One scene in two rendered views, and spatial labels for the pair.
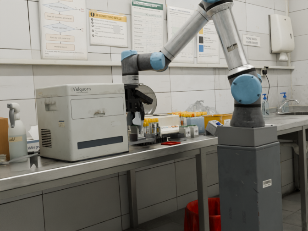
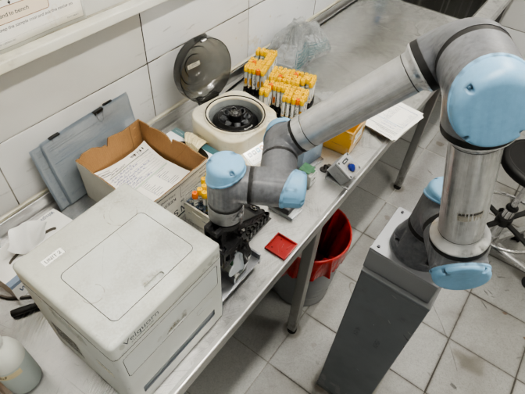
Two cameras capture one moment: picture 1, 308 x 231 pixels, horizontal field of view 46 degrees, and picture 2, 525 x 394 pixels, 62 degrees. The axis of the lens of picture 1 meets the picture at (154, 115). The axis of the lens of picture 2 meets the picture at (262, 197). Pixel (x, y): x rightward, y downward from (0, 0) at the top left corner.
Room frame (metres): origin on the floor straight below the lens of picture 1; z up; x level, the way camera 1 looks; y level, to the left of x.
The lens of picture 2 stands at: (1.04, 0.17, 1.87)
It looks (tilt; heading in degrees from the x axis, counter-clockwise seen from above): 47 degrees down; 346
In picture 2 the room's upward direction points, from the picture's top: 4 degrees clockwise
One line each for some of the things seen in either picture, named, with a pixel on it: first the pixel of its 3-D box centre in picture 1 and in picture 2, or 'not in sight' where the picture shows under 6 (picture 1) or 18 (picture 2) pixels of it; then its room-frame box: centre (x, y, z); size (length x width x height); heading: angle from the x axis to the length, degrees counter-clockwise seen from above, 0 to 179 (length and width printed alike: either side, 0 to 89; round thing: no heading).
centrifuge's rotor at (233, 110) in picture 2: not in sight; (235, 119); (2.20, -0.01, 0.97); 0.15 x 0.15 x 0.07
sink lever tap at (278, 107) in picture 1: (289, 105); not in sight; (3.47, -1.31, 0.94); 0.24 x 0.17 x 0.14; 43
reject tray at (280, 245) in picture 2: (170, 143); (280, 245); (1.73, -0.07, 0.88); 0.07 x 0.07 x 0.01; 43
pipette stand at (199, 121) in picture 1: (195, 126); (308, 151); (2.06, -0.23, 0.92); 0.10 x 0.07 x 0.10; 125
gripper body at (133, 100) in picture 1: (130, 98); (224, 234); (1.62, 0.10, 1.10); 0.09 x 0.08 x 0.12; 133
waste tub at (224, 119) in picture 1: (217, 123); (341, 128); (2.15, -0.38, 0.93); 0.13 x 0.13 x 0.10; 47
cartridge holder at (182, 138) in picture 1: (177, 136); (285, 205); (1.86, -0.11, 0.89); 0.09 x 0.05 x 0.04; 43
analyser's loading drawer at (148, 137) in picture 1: (134, 139); (226, 277); (1.63, 0.10, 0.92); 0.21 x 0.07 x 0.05; 133
